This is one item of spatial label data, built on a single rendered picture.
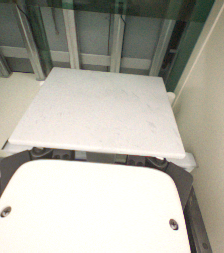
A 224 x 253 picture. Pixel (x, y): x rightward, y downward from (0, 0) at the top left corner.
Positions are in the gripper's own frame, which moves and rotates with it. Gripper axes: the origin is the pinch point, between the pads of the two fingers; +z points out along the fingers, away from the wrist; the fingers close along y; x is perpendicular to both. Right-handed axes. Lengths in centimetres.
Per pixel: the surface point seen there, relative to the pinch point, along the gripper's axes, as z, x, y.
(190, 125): 8.9, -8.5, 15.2
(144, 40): 60, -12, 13
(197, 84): 13.6, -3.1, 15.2
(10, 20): 60, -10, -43
